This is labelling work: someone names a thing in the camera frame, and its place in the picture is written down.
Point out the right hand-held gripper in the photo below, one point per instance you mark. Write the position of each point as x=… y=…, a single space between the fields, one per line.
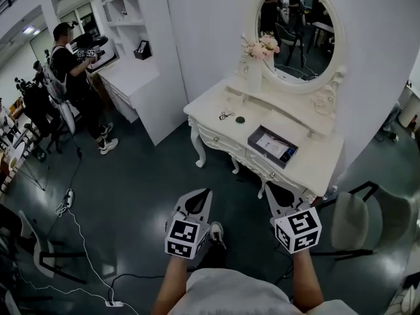
x=298 y=230

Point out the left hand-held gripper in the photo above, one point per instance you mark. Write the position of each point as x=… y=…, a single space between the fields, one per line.
x=183 y=238

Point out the small dark green round lid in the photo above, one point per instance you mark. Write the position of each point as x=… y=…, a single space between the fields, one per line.
x=240 y=119

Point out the person's right forearm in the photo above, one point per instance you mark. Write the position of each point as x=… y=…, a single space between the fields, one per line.
x=306 y=281

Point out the person's left forearm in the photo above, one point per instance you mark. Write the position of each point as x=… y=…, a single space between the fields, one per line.
x=172 y=284

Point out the white dressing table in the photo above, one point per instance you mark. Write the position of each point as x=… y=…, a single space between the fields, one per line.
x=210 y=110

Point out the person's left white shoe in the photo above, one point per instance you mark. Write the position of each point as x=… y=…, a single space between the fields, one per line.
x=217 y=233

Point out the small blue packet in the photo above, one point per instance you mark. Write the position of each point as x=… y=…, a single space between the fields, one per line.
x=290 y=152

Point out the person's black trousers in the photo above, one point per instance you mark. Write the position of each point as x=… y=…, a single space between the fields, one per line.
x=213 y=258

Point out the white carved dressing table base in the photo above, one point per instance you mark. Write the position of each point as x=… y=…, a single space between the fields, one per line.
x=223 y=143

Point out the person's grey shirt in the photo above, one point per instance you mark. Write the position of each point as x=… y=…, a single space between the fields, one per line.
x=236 y=294

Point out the small white vanity drawer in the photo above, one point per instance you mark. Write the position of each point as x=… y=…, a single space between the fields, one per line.
x=236 y=95

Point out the white power strip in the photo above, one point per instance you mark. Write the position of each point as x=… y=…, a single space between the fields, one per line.
x=114 y=304
x=69 y=197

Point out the white cabinet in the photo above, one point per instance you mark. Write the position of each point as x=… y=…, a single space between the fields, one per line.
x=131 y=84

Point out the black file holder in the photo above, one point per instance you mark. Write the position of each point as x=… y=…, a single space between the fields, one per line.
x=142 y=50

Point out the white oval framed mirror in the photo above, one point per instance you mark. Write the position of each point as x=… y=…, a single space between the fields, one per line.
x=339 y=44

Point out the black tripod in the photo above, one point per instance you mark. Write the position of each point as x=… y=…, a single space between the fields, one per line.
x=33 y=172

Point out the white bookshelf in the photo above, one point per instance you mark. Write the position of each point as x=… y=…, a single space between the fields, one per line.
x=121 y=8

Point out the grey chair black frame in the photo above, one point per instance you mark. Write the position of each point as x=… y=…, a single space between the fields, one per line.
x=349 y=222
x=36 y=248

